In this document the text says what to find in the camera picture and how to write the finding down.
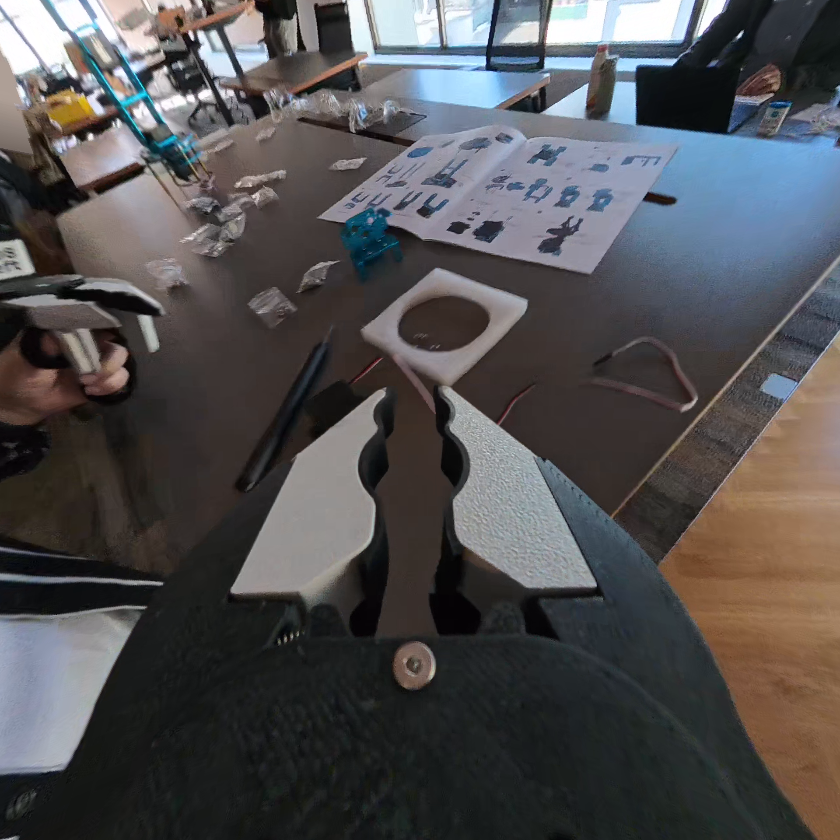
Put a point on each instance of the white foam square with hole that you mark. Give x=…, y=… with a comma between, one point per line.
x=505, y=305

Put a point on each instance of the small blue and white box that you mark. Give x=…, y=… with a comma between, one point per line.
x=774, y=118

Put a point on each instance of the clear plastic wrap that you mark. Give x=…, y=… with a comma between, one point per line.
x=328, y=105

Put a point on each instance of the blue toy robot arm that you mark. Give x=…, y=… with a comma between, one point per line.
x=174, y=151

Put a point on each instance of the scattered small clear parts bags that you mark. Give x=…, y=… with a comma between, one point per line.
x=216, y=229

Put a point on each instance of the black office chair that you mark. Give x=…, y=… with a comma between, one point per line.
x=334, y=26
x=190, y=82

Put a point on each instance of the person's left hand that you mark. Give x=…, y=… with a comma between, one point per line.
x=39, y=394

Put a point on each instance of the black mesh-back chair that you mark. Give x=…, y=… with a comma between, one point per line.
x=518, y=33

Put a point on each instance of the blue metal bracket assembly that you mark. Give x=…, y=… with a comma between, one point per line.
x=367, y=243

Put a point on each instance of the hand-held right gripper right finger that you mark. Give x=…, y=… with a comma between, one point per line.
x=525, y=525

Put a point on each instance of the tall standing desk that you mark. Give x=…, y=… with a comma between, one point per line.
x=216, y=16

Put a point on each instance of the grey floor outlet plate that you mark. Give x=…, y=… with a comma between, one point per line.
x=779, y=386

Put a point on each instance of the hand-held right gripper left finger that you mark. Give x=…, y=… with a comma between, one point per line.
x=308, y=525

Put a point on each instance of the person's striped black shirt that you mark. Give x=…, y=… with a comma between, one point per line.
x=52, y=656

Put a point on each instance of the yellow box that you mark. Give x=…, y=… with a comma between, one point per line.
x=69, y=108

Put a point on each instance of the open instruction booklet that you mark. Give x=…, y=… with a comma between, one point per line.
x=525, y=197

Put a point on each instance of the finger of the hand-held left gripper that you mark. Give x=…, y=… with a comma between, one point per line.
x=124, y=295
x=72, y=315

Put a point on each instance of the black screwdriver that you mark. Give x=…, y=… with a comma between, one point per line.
x=289, y=413

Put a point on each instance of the white bottle with red cap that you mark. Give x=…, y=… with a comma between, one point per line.
x=596, y=79

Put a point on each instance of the black laptop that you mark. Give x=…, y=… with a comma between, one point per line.
x=686, y=98

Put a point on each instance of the clear bag of screws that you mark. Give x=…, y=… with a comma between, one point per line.
x=317, y=275
x=272, y=306

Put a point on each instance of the grey bottle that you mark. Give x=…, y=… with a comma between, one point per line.
x=613, y=85

